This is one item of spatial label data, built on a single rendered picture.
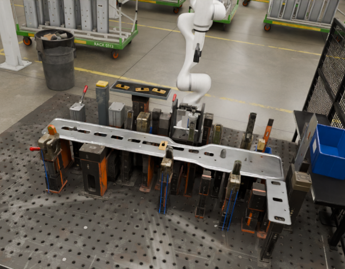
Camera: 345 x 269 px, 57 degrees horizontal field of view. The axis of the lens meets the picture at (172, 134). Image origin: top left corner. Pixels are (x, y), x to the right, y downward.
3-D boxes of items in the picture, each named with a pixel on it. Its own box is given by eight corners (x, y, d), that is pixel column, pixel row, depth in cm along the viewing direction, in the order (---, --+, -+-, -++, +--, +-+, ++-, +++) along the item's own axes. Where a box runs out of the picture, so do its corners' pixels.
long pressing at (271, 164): (36, 137, 181) (36, 135, 181) (55, 117, 200) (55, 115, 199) (284, 183, 165) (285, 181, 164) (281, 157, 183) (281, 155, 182)
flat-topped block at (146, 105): (131, 149, 226) (131, 92, 201) (134, 142, 233) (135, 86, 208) (144, 151, 225) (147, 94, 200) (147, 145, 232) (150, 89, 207)
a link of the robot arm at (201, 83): (182, 101, 230) (183, 70, 216) (208, 101, 230) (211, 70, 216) (182, 109, 220) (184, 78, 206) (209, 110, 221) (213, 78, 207)
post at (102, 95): (97, 143, 230) (94, 87, 205) (102, 137, 236) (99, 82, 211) (108, 144, 229) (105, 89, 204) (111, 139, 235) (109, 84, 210)
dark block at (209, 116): (196, 172, 211) (204, 117, 188) (197, 165, 217) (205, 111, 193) (203, 173, 210) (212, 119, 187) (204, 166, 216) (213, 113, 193)
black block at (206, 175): (191, 219, 178) (198, 180, 161) (194, 205, 186) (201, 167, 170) (206, 222, 177) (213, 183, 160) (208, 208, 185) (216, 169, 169)
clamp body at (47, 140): (42, 194, 185) (31, 142, 165) (55, 177, 197) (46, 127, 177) (59, 197, 184) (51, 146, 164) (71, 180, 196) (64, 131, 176)
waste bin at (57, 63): (33, 89, 437) (23, 36, 396) (56, 74, 480) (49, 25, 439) (65, 96, 427) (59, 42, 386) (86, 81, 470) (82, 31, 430)
